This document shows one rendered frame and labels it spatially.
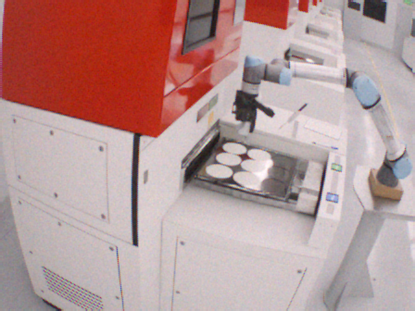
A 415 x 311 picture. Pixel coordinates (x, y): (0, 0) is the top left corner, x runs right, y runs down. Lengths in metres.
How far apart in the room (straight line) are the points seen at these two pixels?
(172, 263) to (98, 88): 0.78
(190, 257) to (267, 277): 0.31
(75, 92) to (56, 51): 0.17
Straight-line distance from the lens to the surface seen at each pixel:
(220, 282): 1.69
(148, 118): 1.20
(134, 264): 1.52
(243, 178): 1.74
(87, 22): 1.24
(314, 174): 1.92
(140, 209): 1.36
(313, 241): 1.56
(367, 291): 2.62
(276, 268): 1.58
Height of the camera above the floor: 1.76
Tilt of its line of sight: 28 degrees down
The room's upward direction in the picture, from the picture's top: 8 degrees clockwise
